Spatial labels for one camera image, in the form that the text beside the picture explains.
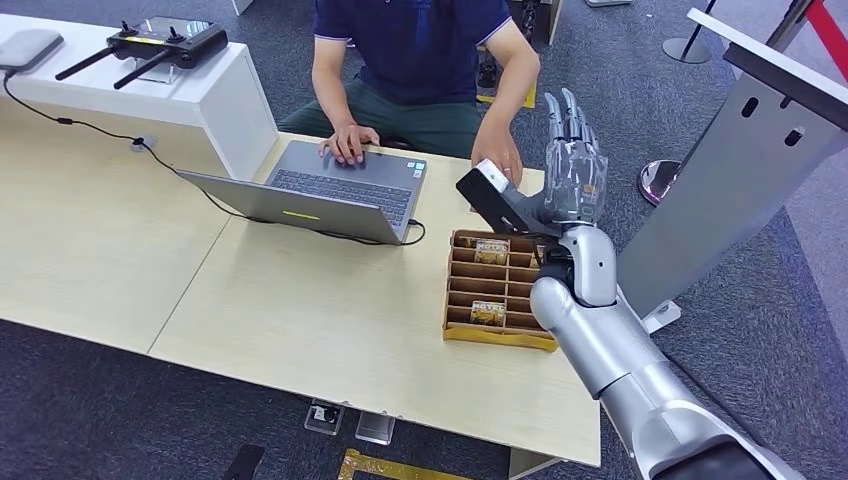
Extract grey laptop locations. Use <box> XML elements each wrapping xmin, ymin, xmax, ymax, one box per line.
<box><xmin>177</xmin><ymin>140</ymin><xmax>429</xmax><ymax>247</ymax></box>

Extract white counter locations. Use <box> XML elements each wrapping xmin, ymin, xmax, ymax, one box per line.
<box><xmin>0</xmin><ymin>14</ymin><xmax>281</xmax><ymax>181</ymax></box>

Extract grey stanchion post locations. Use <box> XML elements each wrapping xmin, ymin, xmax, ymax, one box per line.
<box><xmin>765</xmin><ymin>0</ymin><xmax>815</xmax><ymax>54</ymax></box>

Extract wooden card holder box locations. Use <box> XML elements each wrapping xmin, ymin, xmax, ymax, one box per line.
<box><xmin>442</xmin><ymin>229</ymin><xmax>561</xmax><ymax>352</ymax></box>

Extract grey stanchion base with pole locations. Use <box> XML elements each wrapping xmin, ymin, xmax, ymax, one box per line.
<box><xmin>661</xmin><ymin>0</ymin><xmax>718</xmax><ymax>67</ymax></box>

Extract white desk leg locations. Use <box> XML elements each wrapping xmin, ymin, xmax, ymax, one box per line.
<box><xmin>508</xmin><ymin>447</ymin><xmax>564</xmax><ymax>480</ymax></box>

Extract person's left hand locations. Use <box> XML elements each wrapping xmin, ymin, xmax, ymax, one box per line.
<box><xmin>470</xmin><ymin>119</ymin><xmax>525</xmax><ymax>189</ymax></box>

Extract grey kiosk stand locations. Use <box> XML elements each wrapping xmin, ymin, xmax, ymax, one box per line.
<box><xmin>616</xmin><ymin>7</ymin><xmax>848</xmax><ymax>336</ymax></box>

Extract clear acrylic block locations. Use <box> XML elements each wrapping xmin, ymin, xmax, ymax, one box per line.
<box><xmin>303</xmin><ymin>399</ymin><xmax>346</xmax><ymax>438</ymax></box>
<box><xmin>354</xmin><ymin>410</ymin><xmax>397</xmax><ymax>446</ymax></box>

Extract flat grey device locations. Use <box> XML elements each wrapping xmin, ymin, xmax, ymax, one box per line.
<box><xmin>0</xmin><ymin>28</ymin><xmax>65</xmax><ymax>73</ymax></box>

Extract person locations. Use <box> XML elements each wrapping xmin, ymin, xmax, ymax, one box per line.
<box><xmin>276</xmin><ymin>0</ymin><xmax>541</xmax><ymax>189</ymax></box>

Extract yellow floor tape strip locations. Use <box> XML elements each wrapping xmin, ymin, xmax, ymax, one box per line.
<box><xmin>476</xmin><ymin>79</ymin><xmax>538</xmax><ymax>111</ymax></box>
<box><xmin>337</xmin><ymin>449</ymin><xmax>465</xmax><ymax>480</ymax></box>

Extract chrome stanchion base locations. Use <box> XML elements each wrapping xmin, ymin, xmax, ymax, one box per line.
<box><xmin>637</xmin><ymin>160</ymin><xmax>682</xmax><ymax>208</ymax></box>

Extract black remote controller with antennas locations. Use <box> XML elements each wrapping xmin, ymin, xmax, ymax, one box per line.
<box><xmin>54</xmin><ymin>17</ymin><xmax>229</xmax><ymax>91</ymax></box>

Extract black flat object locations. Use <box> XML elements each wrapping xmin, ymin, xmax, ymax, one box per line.
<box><xmin>221</xmin><ymin>443</ymin><xmax>266</xmax><ymax>480</ymax></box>

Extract black laptop power cable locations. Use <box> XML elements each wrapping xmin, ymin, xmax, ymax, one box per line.
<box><xmin>3</xmin><ymin>69</ymin><xmax>427</xmax><ymax>248</ymax></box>

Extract small black object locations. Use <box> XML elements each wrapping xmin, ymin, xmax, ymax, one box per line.
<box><xmin>476</xmin><ymin>49</ymin><xmax>498</xmax><ymax>91</ymax></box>

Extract person's right hand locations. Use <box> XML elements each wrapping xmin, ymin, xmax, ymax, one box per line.
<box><xmin>317</xmin><ymin>124</ymin><xmax>382</xmax><ymax>166</ymax></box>

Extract clear acrylic stand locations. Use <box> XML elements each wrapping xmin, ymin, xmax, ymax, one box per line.
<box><xmin>129</xmin><ymin>58</ymin><xmax>183</xmax><ymax>85</ymax></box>

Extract red barrier belt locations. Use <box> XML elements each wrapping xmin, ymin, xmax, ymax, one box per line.
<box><xmin>802</xmin><ymin>0</ymin><xmax>848</xmax><ymax>91</ymax></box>

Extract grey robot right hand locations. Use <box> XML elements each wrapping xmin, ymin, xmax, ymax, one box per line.
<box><xmin>503</xmin><ymin>87</ymin><xmax>611</xmax><ymax>230</ymax></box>

